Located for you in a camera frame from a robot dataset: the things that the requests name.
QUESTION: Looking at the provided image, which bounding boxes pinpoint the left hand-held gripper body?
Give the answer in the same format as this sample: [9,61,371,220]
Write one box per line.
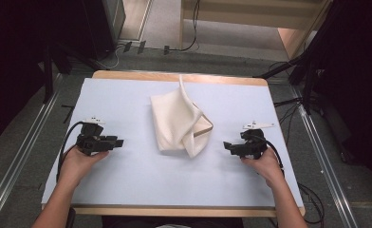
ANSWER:
[76,116,115,157]

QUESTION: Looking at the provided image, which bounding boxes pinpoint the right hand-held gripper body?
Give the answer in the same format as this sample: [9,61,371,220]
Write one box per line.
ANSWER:
[237,121,275,161]

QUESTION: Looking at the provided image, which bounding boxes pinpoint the white towel with beige stripe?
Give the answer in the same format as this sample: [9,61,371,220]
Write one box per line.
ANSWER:
[150,74,214,160]

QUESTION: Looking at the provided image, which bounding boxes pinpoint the person's right hand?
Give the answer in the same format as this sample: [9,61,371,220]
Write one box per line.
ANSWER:
[241,147,285,188]

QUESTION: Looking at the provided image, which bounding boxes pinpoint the person's left hand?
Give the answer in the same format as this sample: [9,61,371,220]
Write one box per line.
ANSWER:
[59,145,110,188]

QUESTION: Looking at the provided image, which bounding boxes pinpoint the light blue table mat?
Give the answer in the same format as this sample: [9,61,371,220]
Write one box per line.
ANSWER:
[41,78,305,208]

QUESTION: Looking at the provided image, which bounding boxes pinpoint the wooden table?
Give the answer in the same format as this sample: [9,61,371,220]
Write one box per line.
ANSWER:
[41,69,307,219]

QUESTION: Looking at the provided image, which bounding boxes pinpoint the black chair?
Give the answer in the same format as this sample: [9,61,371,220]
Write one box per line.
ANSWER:
[65,207,78,228]

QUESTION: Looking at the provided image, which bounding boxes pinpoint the black tripod stand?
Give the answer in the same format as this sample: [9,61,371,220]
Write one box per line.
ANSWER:
[252,47,322,116]

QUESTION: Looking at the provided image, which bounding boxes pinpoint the person's dark clothing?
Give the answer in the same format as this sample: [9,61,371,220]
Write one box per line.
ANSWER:
[101,216,246,228]

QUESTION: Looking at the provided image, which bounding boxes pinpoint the dark curtain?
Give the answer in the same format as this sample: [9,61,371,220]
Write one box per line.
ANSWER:
[310,0,372,191]
[0,0,87,150]

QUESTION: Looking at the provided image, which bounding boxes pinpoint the black cabinet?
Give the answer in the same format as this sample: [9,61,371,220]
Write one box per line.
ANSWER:
[79,0,127,61]

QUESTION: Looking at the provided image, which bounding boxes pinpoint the light wooden shelf unit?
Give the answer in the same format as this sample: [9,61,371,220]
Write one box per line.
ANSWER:
[178,0,334,61]

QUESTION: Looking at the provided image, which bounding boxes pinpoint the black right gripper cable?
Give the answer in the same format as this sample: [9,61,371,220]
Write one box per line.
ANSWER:
[252,134,286,179]

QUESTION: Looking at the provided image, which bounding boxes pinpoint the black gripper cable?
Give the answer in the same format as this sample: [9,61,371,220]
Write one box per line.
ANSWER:
[56,121,86,183]
[252,134,286,179]

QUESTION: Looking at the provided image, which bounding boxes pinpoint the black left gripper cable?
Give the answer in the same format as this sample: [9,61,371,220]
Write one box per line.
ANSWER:
[56,121,86,183]

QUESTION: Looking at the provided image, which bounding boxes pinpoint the thin black floor cables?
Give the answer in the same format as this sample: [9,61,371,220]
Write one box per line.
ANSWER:
[272,97,304,145]

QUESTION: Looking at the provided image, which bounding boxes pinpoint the metal floor rail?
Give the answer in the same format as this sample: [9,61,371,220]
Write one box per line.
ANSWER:
[0,73,64,228]
[288,85,360,228]

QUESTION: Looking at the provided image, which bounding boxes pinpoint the white floor cable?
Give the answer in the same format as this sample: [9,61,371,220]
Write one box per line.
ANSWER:
[94,44,125,71]

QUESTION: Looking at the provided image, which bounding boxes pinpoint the black floor cable loop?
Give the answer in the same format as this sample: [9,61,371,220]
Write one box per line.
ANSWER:
[297,182,326,228]

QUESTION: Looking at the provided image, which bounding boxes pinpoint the black hanging cable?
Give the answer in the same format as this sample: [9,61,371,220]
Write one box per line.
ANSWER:
[168,0,201,53]

